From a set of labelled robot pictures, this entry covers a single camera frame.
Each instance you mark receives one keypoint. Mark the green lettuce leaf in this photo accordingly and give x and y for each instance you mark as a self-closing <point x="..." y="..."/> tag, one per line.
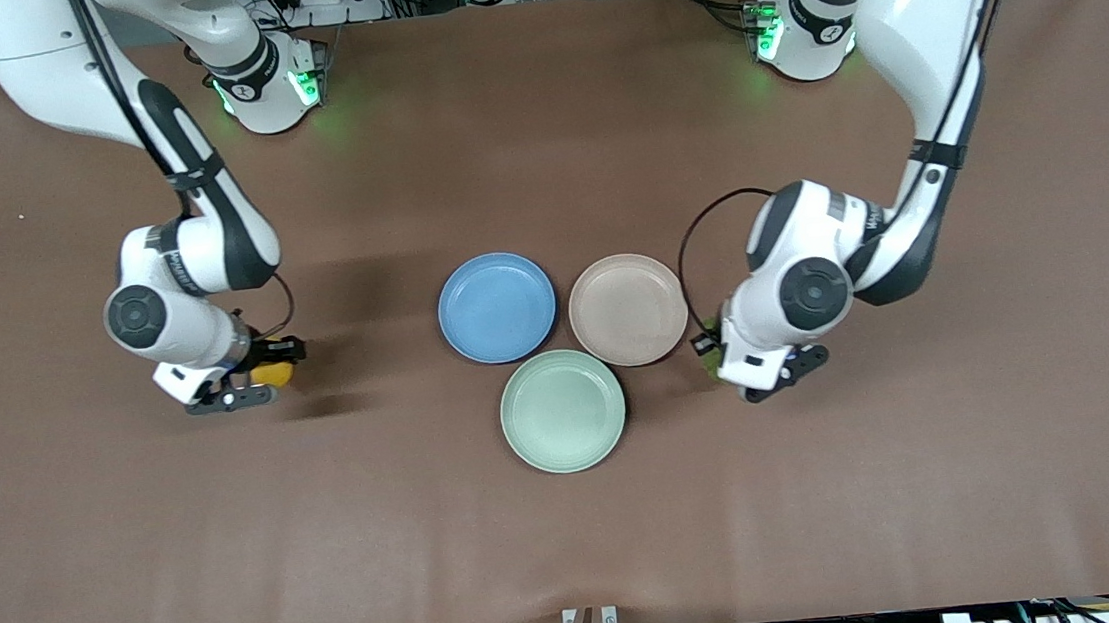
<point x="712" y="366"/>

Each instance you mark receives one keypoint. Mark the yellow lemon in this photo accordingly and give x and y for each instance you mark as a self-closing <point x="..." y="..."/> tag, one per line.
<point x="274" y="375"/>

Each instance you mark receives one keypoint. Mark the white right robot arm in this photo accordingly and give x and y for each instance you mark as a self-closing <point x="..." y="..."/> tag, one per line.
<point x="40" y="55"/>

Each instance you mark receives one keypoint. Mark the beige round plate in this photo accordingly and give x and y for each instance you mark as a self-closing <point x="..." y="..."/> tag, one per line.
<point x="628" y="310"/>

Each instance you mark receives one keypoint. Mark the mint green round plate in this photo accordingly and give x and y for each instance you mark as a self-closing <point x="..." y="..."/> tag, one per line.
<point x="562" y="411"/>

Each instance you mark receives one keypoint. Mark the blue round plate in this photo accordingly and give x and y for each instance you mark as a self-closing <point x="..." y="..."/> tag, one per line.
<point x="497" y="306"/>

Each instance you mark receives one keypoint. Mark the brown table cover mat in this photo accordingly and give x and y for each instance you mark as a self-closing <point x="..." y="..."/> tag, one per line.
<point x="575" y="551"/>

